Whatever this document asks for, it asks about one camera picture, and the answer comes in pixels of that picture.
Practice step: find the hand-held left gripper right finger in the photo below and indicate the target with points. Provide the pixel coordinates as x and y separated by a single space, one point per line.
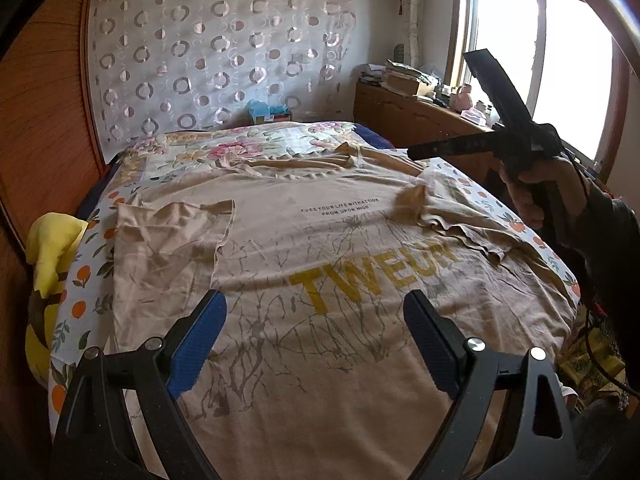
430 340

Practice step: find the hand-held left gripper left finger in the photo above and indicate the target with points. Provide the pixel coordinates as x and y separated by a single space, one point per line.
200 340

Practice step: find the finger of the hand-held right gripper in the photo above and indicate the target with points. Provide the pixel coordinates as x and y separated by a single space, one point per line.
492 85
450 147

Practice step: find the beige printed t-shirt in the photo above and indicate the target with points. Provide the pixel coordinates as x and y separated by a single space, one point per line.
325 240

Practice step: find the person's right forearm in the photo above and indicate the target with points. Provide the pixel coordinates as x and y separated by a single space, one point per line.
610 240

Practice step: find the person's right hand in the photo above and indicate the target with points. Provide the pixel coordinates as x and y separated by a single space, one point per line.
520 200

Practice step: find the pale pink pack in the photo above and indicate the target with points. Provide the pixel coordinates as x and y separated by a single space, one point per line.
474 115

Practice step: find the long wooden cabinet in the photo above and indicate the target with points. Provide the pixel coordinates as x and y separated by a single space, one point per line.
400 115

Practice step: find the cardboard box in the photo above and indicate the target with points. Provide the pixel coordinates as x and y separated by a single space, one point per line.
407 86

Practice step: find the window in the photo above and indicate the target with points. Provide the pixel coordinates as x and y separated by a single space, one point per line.
565 60

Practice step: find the pile of papers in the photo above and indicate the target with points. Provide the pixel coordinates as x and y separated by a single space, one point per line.
412 69

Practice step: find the stack of books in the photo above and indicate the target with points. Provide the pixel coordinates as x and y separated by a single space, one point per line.
372 74

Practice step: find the patterned window curtain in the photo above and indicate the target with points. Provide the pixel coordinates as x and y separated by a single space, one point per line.
412 10

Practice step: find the orange fruit print bedsheet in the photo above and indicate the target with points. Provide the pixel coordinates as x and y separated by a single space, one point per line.
92 280

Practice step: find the yellow patterned cloth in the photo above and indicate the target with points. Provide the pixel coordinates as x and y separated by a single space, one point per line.
580 365

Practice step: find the small box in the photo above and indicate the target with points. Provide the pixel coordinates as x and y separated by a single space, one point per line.
272 118

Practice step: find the floral quilt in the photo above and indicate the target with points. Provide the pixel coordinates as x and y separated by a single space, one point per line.
250 147

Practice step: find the circle pattern lace curtain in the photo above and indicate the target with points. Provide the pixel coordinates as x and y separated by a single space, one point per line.
225 50

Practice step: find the wooden headboard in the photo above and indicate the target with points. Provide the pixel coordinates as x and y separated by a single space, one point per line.
50 85

